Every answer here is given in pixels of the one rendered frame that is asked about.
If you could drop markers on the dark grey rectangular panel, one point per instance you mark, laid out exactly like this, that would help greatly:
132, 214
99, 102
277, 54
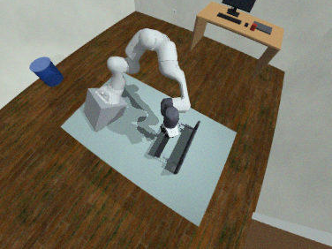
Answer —
186, 148

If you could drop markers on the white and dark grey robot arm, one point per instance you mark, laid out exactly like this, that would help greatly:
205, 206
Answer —
168, 66

